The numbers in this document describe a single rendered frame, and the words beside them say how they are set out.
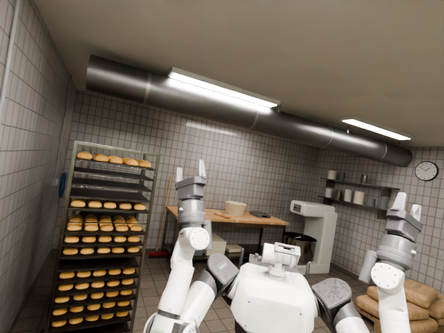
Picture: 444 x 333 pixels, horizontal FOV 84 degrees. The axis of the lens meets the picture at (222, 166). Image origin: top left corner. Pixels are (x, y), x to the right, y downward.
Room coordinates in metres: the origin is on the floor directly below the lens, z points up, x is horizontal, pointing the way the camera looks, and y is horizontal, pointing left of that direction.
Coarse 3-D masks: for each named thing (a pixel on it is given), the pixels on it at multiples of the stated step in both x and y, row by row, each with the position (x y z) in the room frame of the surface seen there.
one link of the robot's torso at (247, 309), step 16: (240, 256) 1.01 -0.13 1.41; (256, 256) 1.06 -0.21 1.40; (240, 272) 0.92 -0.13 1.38; (256, 272) 0.90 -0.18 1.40; (288, 272) 0.95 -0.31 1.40; (240, 288) 0.84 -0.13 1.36; (256, 288) 0.82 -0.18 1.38; (272, 288) 0.82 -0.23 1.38; (288, 288) 0.83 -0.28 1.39; (304, 288) 0.83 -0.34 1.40; (240, 304) 0.82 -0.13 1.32; (256, 304) 0.80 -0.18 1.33; (272, 304) 0.80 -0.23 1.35; (288, 304) 0.79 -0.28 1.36; (304, 304) 0.79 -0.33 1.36; (240, 320) 0.81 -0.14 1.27; (256, 320) 0.80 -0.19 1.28; (272, 320) 0.80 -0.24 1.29; (288, 320) 0.79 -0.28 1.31; (304, 320) 0.78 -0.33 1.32
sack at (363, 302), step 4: (360, 296) 3.41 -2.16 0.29; (364, 296) 3.43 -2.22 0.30; (368, 296) 3.45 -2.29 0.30; (356, 300) 3.40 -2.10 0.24; (360, 300) 3.35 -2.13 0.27; (364, 300) 3.33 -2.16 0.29; (368, 300) 3.32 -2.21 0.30; (372, 300) 3.34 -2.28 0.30; (356, 304) 3.39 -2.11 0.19; (360, 304) 3.34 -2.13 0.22; (364, 304) 3.30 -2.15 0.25; (368, 304) 3.26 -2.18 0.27; (372, 304) 3.24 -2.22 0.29; (376, 304) 3.24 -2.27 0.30; (360, 308) 3.35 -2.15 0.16; (364, 308) 3.29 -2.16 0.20; (368, 308) 3.25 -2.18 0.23; (372, 308) 3.21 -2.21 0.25; (376, 308) 3.18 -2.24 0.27; (368, 312) 3.25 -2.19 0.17; (372, 312) 3.20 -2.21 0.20; (376, 312) 3.16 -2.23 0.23; (376, 316) 3.17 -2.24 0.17
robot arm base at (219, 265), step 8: (216, 256) 0.93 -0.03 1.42; (224, 256) 0.94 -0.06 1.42; (208, 264) 0.89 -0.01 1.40; (216, 264) 0.90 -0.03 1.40; (224, 264) 0.91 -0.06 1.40; (232, 264) 0.92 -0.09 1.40; (216, 272) 0.87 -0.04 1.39; (224, 272) 0.88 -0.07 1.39; (232, 272) 0.89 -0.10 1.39; (224, 280) 0.86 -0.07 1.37; (232, 280) 0.89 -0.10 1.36; (224, 288) 0.87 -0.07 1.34; (216, 296) 0.89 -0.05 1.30
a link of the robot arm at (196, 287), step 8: (192, 288) 0.82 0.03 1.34; (200, 288) 0.82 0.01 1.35; (208, 288) 0.83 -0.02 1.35; (192, 296) 0.79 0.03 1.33; (200, 296) 0.80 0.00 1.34; (208, 296) 0.81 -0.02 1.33; (192, 304) 0.77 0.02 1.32; (200, 304) 0.78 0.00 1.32; (208, 304) 0.81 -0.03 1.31; (184, 312) 0.74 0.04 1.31; (192, 312) 0.75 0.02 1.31; (200, 312) 0.76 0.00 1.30; (152, 320) 0.70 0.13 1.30; (184, 320) 0.72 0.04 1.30; (192, 320) 0.72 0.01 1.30; (200, 320) 0.76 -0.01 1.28; (144, 328) 0.69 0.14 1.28; (184, 328) 0.66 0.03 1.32; (192, 328) 0.68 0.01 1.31
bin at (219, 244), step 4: (212, 236) 4.56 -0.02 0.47; (216, 236) 4.60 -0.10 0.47; (212, 240) 4.28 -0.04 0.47; (216, 240) 4.32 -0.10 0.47; (220, 240) 4.35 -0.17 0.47; (224, 240) 4.39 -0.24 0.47; (212, 244) 4.23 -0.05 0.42; (216, 244) 4.26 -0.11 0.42; (220, 244) 4.30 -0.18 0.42; (224, 244) 4.33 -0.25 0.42; (216, 248) 4.27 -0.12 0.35; (220, 248) 4.30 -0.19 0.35; (224, 248) 4.34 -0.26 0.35; (204, 252) 4.26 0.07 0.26; (208, 252) 4.21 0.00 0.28; (212, 252) 4.24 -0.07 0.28; (216, 252) 4.28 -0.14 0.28; (220, 252) 4.31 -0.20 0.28; (224, 252) 4.35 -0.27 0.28
